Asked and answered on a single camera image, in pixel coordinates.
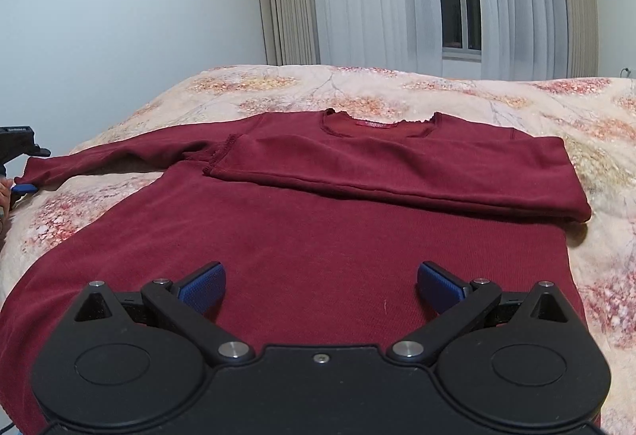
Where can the floral beige blanket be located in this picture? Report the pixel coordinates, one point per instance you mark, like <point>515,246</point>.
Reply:
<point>462,87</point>

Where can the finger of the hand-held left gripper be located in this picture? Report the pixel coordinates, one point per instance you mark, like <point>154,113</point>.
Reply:
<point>24,189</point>

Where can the maroon long-sleeve sweater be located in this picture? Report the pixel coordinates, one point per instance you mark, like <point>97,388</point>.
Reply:
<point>308,221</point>

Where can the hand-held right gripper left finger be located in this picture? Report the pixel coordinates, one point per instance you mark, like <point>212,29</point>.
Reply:
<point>201,288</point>

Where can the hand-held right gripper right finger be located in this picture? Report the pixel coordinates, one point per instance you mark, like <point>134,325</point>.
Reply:
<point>439,287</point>

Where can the person's left hand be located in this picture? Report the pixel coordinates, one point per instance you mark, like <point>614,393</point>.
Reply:
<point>3,196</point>

